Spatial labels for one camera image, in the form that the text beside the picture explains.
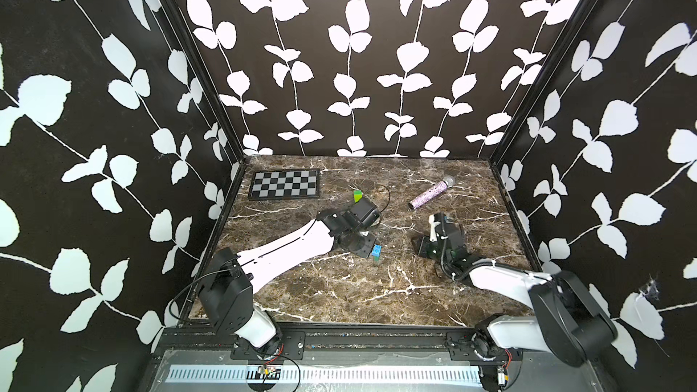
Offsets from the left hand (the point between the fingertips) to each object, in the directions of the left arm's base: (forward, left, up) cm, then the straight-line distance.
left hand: (368, 242), depth 80 cm
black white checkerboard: (+33, +31, -11) cm, 46 cm away
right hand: (+6, -16, -8) cm, 19 cm away
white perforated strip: (-31, +13, -13) cm, 36 cm away
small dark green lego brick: (0, -3, -12) cm, 13 cm away
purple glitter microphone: (+30, -35, -10) cm, 47 cm away
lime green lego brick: (+27, +2, -12) cm, 29 cm away
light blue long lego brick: (+1, -3, -9) cm, 10 cm away
